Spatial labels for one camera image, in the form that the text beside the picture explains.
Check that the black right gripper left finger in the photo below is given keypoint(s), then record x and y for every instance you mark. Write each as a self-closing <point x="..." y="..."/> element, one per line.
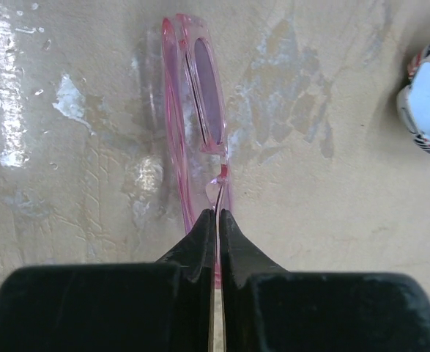
<point x="159" y="306"/>

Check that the printed glasses case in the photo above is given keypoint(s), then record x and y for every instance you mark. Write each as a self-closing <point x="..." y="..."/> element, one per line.
<point x="402" y="100"/>

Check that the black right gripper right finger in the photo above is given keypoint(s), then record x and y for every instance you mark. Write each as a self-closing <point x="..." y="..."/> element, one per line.
<point x="268" y="308"/>

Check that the pink transparent sunglasses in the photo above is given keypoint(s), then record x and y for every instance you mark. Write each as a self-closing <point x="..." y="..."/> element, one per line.
<point x="195" y="117"/>

